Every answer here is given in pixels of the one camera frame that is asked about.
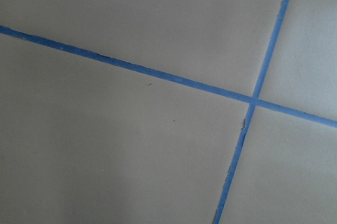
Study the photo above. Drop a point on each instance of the blue tape grid lines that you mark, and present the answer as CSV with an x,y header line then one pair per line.
x,y
253,101

